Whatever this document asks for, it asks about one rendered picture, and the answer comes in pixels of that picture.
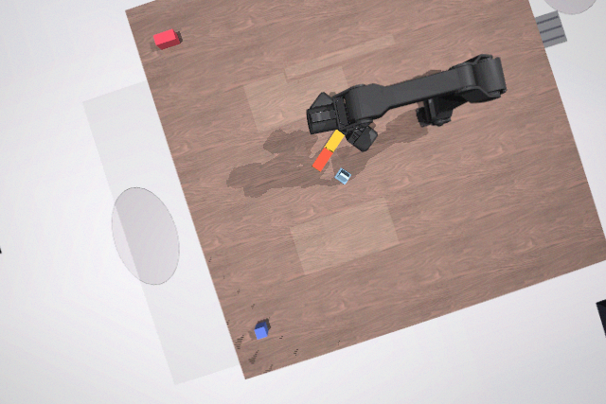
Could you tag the red rectangular block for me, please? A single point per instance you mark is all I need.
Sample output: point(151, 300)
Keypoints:
point(166, 39)

